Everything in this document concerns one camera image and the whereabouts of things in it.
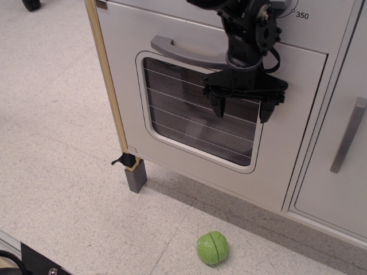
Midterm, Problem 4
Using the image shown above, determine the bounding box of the grey temperature knob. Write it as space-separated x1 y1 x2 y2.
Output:
270 0 292 17

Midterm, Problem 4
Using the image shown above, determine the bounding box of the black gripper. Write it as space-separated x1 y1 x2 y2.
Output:
201 56 288 123

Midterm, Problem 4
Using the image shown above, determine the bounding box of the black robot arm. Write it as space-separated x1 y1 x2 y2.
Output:
190 0 288 123

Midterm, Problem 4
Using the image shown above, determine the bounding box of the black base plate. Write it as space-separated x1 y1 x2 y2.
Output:
21 242 71 275

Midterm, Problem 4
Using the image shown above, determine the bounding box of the green toy cabbage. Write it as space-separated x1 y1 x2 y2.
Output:
196 231 229 265

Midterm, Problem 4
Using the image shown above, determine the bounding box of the aluminium frame rail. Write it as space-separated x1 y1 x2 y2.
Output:
0 230 22 259

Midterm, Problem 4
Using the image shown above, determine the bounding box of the silver cabinet door handle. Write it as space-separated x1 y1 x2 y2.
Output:
330 97 366 174

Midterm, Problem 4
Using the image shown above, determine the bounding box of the white oven door with window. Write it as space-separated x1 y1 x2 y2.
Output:
97 1 327 211

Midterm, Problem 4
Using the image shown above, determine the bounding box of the grey cabinet leg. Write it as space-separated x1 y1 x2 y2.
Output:
125 160 147 194

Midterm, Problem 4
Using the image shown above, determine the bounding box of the white right cabinet door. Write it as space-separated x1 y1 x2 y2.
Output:
292 16 366 241

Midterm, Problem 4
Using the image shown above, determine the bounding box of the black caster wheel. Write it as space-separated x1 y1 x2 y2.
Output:
22 0 41 12

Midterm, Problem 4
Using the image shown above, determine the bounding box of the black clamp lever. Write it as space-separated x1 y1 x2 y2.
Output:
111 152 136 168

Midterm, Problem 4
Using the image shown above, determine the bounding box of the white toy kitchen cabinet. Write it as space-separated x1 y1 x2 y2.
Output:
85 1 366 248

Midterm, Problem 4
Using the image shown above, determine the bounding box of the black cable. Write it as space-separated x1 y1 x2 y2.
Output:
0 249 24 275

